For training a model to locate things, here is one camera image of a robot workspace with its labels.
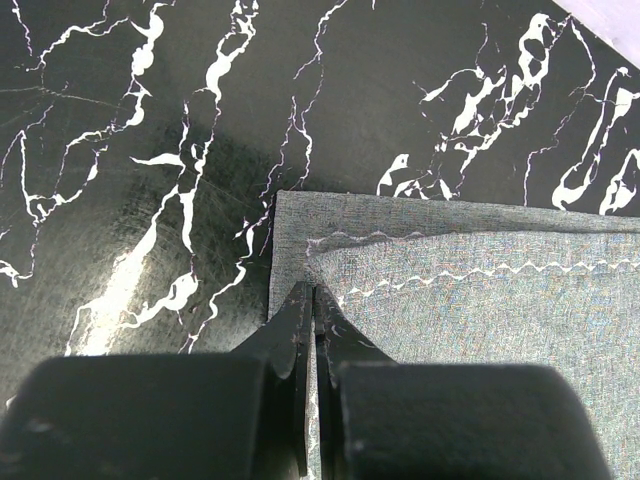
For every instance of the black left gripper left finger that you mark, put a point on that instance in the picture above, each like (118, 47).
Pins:
(283, 343)

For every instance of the grey cloth napkin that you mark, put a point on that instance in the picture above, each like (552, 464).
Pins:
(456, 282)

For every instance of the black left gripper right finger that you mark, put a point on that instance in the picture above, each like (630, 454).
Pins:
(338, 344)

